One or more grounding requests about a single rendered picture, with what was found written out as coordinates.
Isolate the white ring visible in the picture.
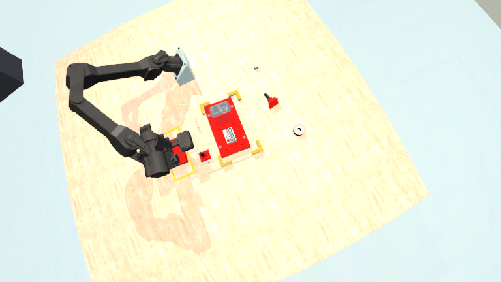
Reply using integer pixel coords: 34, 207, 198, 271
293, 124, 305, 136

